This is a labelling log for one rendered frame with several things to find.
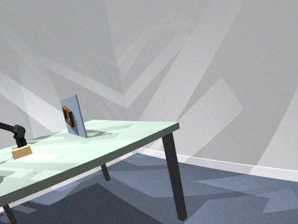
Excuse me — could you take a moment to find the brown wooden picture frame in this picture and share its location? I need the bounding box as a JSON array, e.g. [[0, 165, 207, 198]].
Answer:
[[62, 106, 75, 128]]

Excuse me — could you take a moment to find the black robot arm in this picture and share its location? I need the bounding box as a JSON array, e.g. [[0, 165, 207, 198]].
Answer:
[[0, 123, 27, 148]]

